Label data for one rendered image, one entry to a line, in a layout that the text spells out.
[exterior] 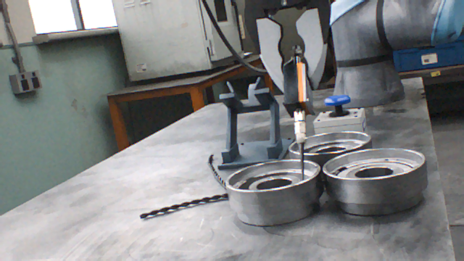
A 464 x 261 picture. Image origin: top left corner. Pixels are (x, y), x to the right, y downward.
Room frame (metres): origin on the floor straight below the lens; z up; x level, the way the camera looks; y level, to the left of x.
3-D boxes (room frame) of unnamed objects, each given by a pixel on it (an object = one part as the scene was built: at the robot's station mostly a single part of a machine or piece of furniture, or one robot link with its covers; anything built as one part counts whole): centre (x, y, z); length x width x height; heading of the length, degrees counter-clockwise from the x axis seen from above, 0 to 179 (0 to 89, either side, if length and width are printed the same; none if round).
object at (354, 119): (0.76, -0.17, 0.82); 0.08 x 0.07 x 0.05; 159
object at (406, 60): (3.89, -1.66, 0.56); 0.52 x 0.38 x 0.22; 66
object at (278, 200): (0.52, -0.04, 0.82); 0.10 x 0.10 x 0.04
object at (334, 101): (0.76, -0.17, 0.85); 0.04 x 0.04 x 0.05
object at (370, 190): (0.50, -0.14, 0.82); 0.10 x 0.10 x 0.04
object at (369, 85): (1.07, -0.31, 0.85); 0.15 x 0.15 x 0.10
